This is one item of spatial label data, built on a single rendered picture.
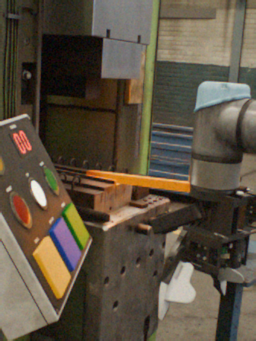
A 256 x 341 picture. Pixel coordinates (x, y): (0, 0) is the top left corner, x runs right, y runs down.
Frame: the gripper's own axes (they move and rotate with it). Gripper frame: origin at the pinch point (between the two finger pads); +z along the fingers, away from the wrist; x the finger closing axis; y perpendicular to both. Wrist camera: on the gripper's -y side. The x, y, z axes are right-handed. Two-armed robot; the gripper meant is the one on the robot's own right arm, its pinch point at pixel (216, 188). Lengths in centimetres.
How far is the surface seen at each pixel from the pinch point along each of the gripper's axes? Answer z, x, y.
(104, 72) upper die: 26.8, -11.2, -26.8
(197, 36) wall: 313, 771, -95
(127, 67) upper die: 26.8, 0.4, -28.4
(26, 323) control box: 2, -69, 7
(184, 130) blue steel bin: 178, 411, 35
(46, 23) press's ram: 40, -17, -38
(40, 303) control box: 0, -68, 3
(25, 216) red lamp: 7, -64, -7
